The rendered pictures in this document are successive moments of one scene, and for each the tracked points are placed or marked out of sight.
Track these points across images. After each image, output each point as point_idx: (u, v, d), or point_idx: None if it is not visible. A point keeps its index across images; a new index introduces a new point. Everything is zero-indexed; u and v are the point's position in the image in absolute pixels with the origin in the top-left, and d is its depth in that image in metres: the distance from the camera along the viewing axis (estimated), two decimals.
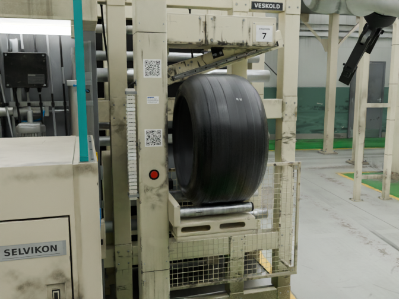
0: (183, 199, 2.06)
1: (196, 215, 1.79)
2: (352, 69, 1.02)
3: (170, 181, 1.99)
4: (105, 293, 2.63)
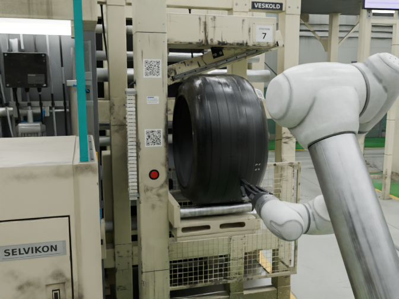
0: None
1: (197, 212, 1.78)
2: (240, 192, 1.62)
3: (170, 181, 1.99)
4: (105, 293, 2.63)
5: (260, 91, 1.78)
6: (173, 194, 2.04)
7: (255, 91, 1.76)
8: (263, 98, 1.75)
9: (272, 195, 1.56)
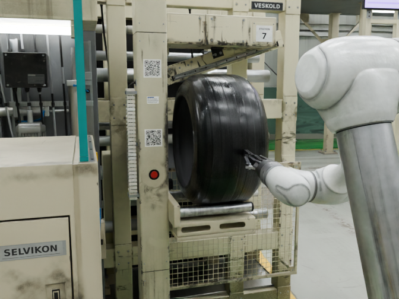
0: None
1: (197, 209, 1.79)
2: (243, 162, 1.57)
3: (170, 181, 1.99)
4: (105, 293, 2.63)
5: None
6: None
7: None
8: None
9: None
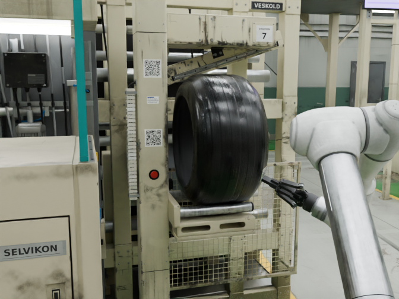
0: None
1: (196, 207, 1.79)
2: (279, 192, 1.76)
3: (170, 181, 1.99)
4: (105, 293, 2.63)
5: (266, 168, 1.75)
6: None
7: (261, 174, 1.73)
8: None
9: (303, 186, 1.66)
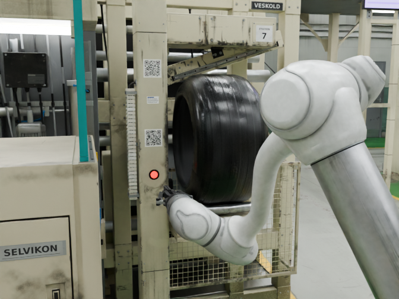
0: None
1: None
2: None
3: (170, 181, 1.99)
4: (105, 293, 2.63)
5: None
6: None
7: None
8: None
9: (192, 199, 1.40)
